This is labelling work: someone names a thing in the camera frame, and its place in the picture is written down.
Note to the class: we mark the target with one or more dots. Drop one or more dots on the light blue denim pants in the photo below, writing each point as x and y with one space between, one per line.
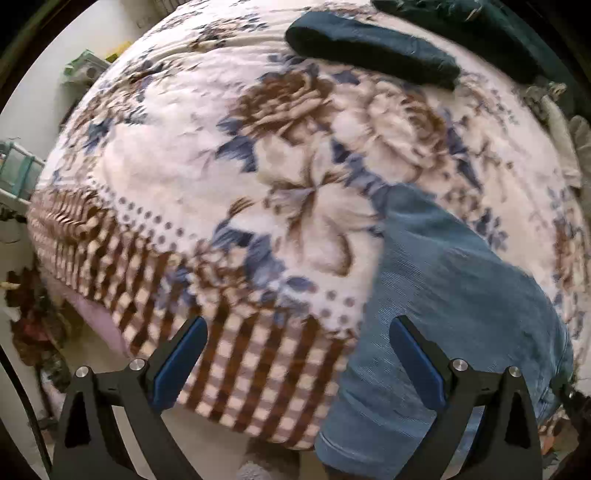
443 300

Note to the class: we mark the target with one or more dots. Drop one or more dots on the folded dark blue jeans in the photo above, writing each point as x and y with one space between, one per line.
369 48

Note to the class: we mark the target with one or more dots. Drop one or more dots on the green and white bag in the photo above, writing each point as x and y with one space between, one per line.
85 67

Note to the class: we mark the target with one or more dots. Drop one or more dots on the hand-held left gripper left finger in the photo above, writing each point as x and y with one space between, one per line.
180 364

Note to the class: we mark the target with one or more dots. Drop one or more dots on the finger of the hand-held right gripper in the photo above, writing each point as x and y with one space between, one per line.
575 397

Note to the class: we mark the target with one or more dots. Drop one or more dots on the dark teal plush blanket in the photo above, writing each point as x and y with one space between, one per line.
485 32

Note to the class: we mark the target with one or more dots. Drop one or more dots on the small grey crumpled cloth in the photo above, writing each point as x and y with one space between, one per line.
545 99

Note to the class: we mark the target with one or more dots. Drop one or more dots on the teal storage rack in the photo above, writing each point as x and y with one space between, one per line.
18 168

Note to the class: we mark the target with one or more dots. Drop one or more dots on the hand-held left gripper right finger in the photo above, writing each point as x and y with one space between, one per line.
418 364

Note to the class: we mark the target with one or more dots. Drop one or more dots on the floral printed blanket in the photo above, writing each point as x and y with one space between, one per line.
184 161

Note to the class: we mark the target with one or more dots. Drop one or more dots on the white folded cloth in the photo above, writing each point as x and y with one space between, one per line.
561 138

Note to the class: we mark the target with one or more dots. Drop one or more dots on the yellow box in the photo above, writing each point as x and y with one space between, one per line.
119 50

